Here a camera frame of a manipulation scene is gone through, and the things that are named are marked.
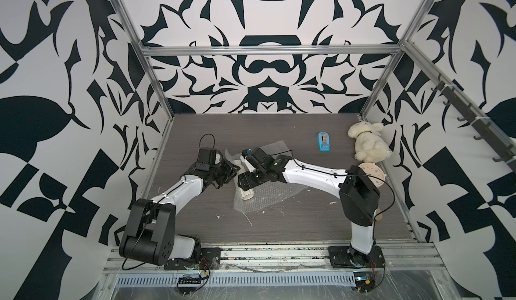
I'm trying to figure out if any aluminium frame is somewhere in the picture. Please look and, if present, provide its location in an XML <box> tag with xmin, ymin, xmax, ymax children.
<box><xmin>111</xmin><ymin>0</ymin><xmax>515</xmax><ymax>299</ymax></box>

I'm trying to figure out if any blue tape dispenser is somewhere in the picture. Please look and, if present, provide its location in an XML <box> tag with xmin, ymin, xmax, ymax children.
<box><xmin>317</xmin><ymin>132</ymin><xmax>331</xmax><ymax>152</ymax></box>

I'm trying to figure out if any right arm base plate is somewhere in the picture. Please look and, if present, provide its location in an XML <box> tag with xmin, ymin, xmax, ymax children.
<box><xmin>327</xmin><ymin>244</ymin><xmax>385</xmax><ymax>269</ymax></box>

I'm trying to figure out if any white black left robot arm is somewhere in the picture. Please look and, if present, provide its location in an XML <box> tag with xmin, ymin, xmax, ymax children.
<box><xmin>119</xmin><ymin>159</ymin><xmax>240</xmax><ymax>266</ymax></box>

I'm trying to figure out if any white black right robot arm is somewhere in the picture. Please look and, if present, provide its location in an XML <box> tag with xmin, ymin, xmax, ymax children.
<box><xmin>237</xmin><ymin>148</ymin><xmax>380</xmax><ymax>255</ymax></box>

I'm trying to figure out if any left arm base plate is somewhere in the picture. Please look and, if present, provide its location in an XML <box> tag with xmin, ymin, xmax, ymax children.
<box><xmin>164</xmin><ymin>247</ymin><xmax>222</xmax><ymax>270</ymax></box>

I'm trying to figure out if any grey wall hook rail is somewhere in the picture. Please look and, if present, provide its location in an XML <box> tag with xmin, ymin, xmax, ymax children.
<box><xmin>430</xmin><ymin>73</ymin><xmax>516</xmax><ymax>164</ymax></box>

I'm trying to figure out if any clear bubble wrap sheet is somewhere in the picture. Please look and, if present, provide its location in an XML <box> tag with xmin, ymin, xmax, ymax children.
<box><xmin>224</xmin><ymin>140</ymin><xmax>308</xmax><ymax>213</ymax></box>

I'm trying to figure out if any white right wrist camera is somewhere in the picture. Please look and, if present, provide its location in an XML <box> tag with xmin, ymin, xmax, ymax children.
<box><xmin>239</xmin><ymin>149</ymin><xmax>255</xmax><ymax>172</ymax></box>

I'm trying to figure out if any wooden brush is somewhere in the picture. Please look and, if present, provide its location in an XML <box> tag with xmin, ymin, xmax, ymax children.
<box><xmin>374</xmin><ymin>208</ymin><xmax>383</xmax><ymax>222</ymax></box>

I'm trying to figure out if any left black electronics board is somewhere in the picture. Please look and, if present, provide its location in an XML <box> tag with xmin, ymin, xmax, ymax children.
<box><xmin>175</xmin><ymin>274</ymin><xmax>210</xmax><ymax>295</ymax></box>

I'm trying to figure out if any right black electronics board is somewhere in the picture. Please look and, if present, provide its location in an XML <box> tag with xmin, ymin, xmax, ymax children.
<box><xmin>353</xmin><ymin>271</ymin><xmax>376</xmax><ymax>293</ymax></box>

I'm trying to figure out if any white plush teddy bear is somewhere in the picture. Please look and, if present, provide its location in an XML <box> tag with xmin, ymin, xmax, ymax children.
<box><xmin>347</xmin><ymin>121</ymin><xmax>393</xmax><ymax>163</ymax></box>

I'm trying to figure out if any pink round timer clock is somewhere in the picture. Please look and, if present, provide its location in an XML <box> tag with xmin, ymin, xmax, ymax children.
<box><xmin>359</xmin><ymin>162</ymin><xmax>387</xmax><ymax>187</ymax></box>

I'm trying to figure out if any black electronics board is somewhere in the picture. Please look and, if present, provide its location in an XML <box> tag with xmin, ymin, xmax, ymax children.
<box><xmin>175</xmin><ymin>274</ymin><xmax>210</xmax><ymax>295</ymax></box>
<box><xmin>353</xmin><ymin>271</ymin><xmax>376</xmax><ymax>293</ymax></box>

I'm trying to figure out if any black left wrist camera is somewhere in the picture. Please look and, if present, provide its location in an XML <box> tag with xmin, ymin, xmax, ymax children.
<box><xmin>195</xmin><ymin>148</ymin><xmax>217</xmax><ymax>172</ymax></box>

